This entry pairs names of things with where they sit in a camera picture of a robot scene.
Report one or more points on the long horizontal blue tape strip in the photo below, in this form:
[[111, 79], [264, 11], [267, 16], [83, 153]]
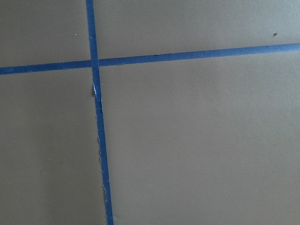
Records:
[[149, 58]]

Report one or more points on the vertical blue tape strip right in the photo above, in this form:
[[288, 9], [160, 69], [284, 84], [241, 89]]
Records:
[[99, 111]]

